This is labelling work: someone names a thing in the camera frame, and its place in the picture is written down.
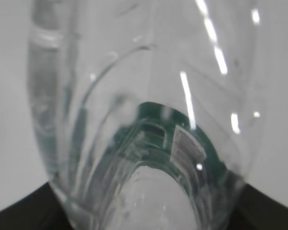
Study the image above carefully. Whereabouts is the clear water bottle green label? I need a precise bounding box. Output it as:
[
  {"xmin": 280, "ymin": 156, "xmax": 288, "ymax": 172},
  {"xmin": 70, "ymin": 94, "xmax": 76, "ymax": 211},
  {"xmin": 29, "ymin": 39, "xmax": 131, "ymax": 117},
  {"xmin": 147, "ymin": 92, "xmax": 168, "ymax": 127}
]
[{"xmin": 27, "ymin": 0, "xmax": 263, "ymax": 230}]

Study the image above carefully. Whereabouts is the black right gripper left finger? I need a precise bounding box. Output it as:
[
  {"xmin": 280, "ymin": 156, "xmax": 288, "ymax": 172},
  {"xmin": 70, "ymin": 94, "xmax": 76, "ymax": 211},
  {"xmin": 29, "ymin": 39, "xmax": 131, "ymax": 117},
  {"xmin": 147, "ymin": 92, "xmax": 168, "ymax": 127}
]
[{"xmin": 0, "ymin": 183, "xmax": 72, "ymax": 230}]

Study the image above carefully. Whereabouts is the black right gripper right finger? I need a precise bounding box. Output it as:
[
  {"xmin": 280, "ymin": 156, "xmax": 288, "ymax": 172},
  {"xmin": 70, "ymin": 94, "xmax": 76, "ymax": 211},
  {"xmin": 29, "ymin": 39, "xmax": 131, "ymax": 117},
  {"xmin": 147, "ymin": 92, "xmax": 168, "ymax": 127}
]
[{"xmin": 232, "ymin": 184, "xmax": 288, "ymax": 230}]

